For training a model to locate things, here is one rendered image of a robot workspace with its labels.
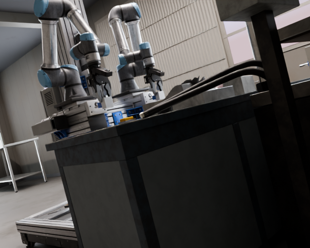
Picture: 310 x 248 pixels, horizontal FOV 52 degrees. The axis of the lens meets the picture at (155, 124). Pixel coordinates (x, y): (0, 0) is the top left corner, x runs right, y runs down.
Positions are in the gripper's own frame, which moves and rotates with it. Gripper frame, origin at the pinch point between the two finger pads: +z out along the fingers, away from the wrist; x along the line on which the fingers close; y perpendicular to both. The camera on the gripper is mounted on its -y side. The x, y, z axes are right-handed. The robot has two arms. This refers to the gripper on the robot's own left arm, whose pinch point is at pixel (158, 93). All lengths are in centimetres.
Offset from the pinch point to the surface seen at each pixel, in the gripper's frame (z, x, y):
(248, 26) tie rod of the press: -14, 10, -81
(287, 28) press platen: -7, 4, -95
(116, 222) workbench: 53, 81, -46
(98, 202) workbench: 45, 81, -34
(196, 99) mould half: 12, 21, -49
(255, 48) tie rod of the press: -3, 10, -82
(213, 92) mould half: 11, 12, -54
